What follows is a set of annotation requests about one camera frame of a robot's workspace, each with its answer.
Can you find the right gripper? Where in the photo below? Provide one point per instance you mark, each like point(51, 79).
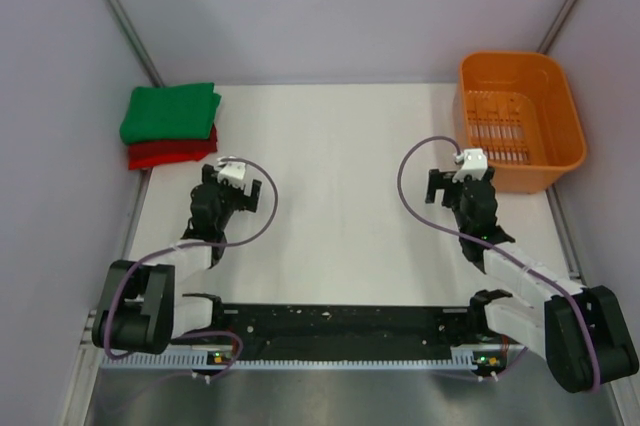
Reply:
point(438, 180)

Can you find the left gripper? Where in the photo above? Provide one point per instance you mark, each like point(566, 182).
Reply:
point(245, 202)

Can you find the green t shirt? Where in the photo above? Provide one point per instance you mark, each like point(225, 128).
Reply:
point(183, 112)

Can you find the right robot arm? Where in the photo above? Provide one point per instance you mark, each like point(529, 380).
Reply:
point(579, 331)

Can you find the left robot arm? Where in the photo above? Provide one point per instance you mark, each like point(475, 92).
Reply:
point(136, 309)

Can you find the orange plastic basket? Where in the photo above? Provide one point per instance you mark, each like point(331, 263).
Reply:
point(518, 108)

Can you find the folded red t shirt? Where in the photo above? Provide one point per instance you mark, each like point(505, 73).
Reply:
point(146, 155)

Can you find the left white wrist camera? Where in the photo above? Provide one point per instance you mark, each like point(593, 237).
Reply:
point(231, 172)

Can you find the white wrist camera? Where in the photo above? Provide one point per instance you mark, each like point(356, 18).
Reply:
point(231, 172)
point(472, 165)

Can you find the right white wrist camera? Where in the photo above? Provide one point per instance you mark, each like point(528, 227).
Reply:
point(472, 165)

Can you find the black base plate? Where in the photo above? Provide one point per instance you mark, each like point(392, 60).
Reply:
point(350, 333)

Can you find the left corner metal post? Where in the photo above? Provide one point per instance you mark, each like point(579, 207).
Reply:
point(134, 41)

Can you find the grey slotted cable duct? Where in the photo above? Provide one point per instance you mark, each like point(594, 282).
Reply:
point(185, 359)

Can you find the aluminium frame rail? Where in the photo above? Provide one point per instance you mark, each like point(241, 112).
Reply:
point(93, 322)

